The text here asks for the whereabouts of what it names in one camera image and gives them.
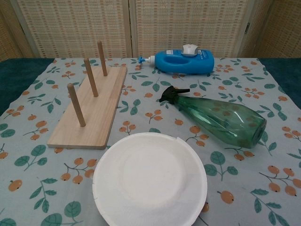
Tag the green spray bottle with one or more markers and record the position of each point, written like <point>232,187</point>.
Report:
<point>223,117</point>

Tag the blue detergent pump bottle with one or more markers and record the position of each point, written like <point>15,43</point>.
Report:
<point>169,62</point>

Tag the wooden three-peg board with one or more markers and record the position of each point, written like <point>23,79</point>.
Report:
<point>94,117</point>

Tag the white paper plate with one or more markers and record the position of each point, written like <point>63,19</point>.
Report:
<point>145,179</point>

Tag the teal table cover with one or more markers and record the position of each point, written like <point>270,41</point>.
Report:
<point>14,77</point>

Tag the woven bamboo folding screen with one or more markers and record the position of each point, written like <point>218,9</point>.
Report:
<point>70,23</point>

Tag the floral fruit-print tablecloth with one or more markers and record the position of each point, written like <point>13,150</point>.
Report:
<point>35,106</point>

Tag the white computer mouse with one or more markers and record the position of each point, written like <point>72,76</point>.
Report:
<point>189,49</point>

